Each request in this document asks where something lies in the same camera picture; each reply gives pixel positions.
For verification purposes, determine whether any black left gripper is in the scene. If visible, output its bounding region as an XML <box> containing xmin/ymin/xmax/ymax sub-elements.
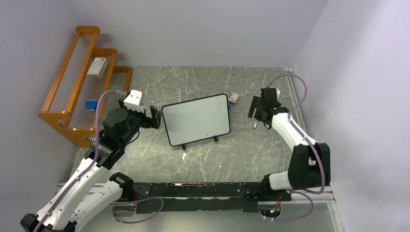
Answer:
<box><xmin>119</xmin><ymin>97</ymin><xmax>162</xmax><ymax>146</ymax></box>

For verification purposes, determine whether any black framed whiteboard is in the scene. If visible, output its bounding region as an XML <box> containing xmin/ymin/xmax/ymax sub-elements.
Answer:
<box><xmin>161</xmin><ymin>93</ymin><xmax>231</xmax><ymax>150</ymax></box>

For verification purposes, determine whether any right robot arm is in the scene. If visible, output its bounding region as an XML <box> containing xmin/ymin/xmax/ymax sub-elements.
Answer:
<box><xmin>248</xmin><ymin>87</ymin><xmax>331</xmax><ymax>200</ymax></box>

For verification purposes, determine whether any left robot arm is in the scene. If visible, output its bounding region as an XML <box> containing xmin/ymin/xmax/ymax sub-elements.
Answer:
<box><xmin>20</xmin><ymin>97</ymin><xmax>162</xmax><ymax>232</ymax></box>

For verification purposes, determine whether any small red white box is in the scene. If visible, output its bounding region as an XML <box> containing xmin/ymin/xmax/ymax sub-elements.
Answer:
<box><xmin>228</xmin><ymin>92</ymin><xmax>240</xmax><ymax>104</ymax></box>

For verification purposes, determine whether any blue eraser on rack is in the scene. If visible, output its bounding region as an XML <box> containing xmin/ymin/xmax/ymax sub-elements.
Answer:
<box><xmin>85</xmin><ymin>100</ymin><xmax>98</xmax><ymax>111</ymax></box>

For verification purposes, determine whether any white red box on rack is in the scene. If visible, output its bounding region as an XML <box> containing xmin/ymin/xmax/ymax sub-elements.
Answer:
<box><xmin>87</xmin><ymin>57</ymin><xmax>108</xmax><ymax>79</ymax></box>

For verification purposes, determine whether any orange wooden tiered rack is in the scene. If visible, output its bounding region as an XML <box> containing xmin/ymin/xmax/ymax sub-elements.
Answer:
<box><xmin>38</xmin><ymin>26</ymin><xmax>132</xmax><ymax>147</ymax></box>

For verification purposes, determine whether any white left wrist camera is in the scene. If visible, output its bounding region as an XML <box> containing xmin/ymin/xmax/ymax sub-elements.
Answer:
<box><xmin>123</xmin><ymin>89</ymin><xmax>145</xmax><ymax>113</ymax></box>

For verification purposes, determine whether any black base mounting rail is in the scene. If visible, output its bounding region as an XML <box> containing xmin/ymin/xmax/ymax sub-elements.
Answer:
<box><xmin>119</xmin><ymin>182</ymin><xmax>292</xmax><ymax>214</ymax></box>

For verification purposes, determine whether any aluminium frame rail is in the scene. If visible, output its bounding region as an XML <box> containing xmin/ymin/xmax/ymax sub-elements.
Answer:
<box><xmin>43</xmin><ymin>69</ymin><xmax>345</xmax><ymax>232</ymax></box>

